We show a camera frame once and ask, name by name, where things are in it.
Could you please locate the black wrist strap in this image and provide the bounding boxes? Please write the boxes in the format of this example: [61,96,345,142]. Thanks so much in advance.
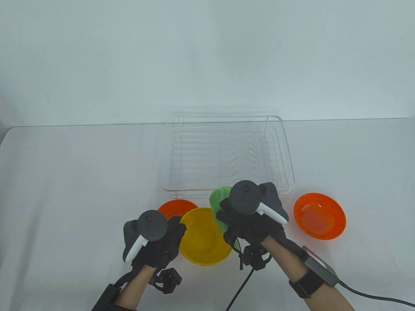
[289,268,325,299]

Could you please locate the grey wrist sensor box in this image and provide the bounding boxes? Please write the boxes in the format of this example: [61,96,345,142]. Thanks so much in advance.
[92,283,122,311]
[300,245,338,287]

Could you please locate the grey and white controller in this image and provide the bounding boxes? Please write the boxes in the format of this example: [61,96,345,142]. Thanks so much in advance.
[229,180,289,225]
[123,210,169,263]

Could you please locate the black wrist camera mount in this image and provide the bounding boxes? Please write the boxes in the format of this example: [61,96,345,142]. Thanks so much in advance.
[239,245,272,271]
[148,268,183,294]

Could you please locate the person's left forearm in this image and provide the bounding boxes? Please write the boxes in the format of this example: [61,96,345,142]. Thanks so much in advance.
[115,264,156,311]

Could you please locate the thick black glove cable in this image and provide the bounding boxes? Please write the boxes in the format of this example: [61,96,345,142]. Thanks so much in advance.
[113,269,140,289]

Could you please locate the white wire dish rack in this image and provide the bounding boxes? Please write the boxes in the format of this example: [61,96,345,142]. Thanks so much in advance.
[161,113,296,199]

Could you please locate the person's right forearm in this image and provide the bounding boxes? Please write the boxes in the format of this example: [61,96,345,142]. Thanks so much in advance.
[261,236,355,311]

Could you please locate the yellow bowl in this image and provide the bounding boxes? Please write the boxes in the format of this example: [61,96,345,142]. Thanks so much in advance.
[179,207,232,266]

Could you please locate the person's left hand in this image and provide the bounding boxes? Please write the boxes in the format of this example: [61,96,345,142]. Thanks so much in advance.
[131,215,187,269]

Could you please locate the person's right hand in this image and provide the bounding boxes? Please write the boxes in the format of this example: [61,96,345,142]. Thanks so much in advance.
[216,198,289,250]

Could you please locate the orange bowl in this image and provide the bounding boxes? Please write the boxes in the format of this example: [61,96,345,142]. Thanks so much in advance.
[157,199,199,218]
[294,193,347,241]

